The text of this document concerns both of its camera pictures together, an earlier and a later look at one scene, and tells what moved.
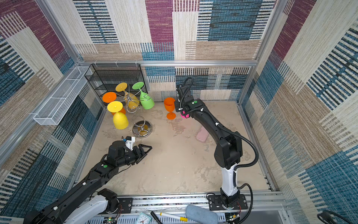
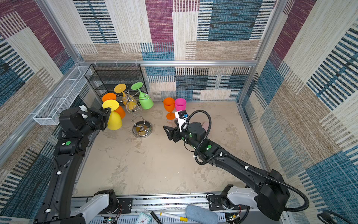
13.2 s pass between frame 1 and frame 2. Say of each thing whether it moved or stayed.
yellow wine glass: moved
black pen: stayed
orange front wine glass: stayed
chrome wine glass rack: stayed
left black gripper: moved
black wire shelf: stayed
